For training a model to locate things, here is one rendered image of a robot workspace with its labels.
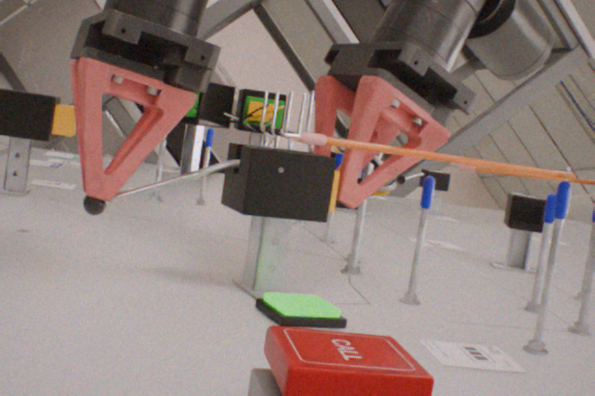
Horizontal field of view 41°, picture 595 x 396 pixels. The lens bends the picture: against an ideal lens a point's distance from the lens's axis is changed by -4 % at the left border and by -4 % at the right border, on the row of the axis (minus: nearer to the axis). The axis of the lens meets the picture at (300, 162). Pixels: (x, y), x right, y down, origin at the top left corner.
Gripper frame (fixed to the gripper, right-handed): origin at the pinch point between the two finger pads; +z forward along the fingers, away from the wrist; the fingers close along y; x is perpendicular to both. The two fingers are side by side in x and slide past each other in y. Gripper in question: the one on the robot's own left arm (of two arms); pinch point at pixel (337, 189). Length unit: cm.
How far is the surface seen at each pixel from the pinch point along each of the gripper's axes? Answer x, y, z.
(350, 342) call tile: 8.5, -21.5, 7.7
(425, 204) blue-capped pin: -5.3, -1.9, -2.1
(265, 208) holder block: 4.7, -2.0, 3.6
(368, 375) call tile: 9.5, -24.6, 8.3
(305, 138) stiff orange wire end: 8.9, -10.6, 0.4
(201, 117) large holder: -11, 64, -8
